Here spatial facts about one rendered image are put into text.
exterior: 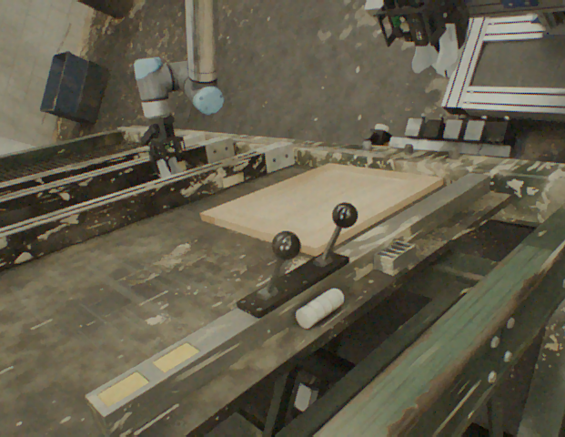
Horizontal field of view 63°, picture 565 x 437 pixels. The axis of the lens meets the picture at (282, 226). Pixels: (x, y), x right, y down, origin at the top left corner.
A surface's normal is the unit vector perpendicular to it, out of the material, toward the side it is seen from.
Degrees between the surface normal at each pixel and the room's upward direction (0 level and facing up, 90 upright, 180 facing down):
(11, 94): 90
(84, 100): 90
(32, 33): 90
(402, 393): 60
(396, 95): 0
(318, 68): 0
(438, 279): 30
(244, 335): 90
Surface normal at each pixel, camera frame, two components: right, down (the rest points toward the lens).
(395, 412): -0.11, -0.92
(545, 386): -0.66, -0.18
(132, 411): 0.70, 0.19
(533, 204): -0.71, 0.33
